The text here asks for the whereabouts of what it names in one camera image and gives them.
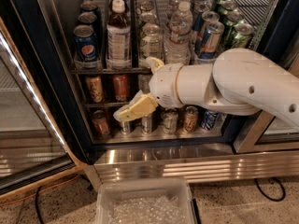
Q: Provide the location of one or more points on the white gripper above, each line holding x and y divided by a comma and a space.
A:
164, 84

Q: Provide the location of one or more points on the blue pepsi can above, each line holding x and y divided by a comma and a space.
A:
90, 7
86, 43
88, 18

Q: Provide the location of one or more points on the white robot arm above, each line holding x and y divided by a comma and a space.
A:
240, 82

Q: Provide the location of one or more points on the white can middle shelf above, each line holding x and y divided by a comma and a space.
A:
143, 83

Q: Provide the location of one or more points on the white can shelf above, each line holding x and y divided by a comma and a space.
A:
170, 121
143, 83

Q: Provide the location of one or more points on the orange can middle shelf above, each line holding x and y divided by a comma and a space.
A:
121, 87

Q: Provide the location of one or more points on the orange can shelf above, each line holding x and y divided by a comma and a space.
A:
100, 122
121, 87

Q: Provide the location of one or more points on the silver can bottom shelf centre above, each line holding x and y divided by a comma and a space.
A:
147, 124

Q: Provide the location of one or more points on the silver can shelf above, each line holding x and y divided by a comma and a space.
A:
125, 127
147, 124

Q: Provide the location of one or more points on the white can bottom shelf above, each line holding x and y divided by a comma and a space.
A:
170, 121

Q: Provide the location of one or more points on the front white green soda can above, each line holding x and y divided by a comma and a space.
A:
151, 41

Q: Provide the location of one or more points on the white green soda can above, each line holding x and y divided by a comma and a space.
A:
151, 41
145, 18
145, 7

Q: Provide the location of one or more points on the silver can bottom shelf left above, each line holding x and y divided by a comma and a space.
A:
125, 127

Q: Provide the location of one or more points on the tan can bottom shelf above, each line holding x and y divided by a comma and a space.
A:
190, 119

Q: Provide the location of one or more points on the tan can shelf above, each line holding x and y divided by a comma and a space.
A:
190, 119
94, 85

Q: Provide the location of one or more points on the tan can middle shelf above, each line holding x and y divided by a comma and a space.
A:
94, 85

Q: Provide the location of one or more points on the orange can bottom shelf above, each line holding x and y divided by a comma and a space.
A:
100, 122

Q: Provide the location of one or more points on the middle white green soda can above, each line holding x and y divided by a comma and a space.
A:
145, 18

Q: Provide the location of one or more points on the stainless steel fridge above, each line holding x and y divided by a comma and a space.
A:
238, 147

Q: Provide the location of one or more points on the blue can bottom shelf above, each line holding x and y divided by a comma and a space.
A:
209, 120

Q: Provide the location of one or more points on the rear white green soda can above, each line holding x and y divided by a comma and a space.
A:
145, 7

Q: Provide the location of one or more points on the front red bull can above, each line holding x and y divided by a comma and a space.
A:
211, 39

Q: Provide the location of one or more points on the open glass fridge door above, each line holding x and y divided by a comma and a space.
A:
33, 150

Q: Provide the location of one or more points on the front clear water bottle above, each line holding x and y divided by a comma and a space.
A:
180, 27

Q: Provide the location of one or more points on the clear water bottle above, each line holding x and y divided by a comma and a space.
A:
180, 27
171, 7

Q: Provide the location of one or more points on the front iced tea bottle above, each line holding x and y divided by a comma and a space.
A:
118, 32

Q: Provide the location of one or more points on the rear clear water bottle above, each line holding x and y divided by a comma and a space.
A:
171, 7

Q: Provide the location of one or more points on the clear plastic bin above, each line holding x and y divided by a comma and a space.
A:
145, 201

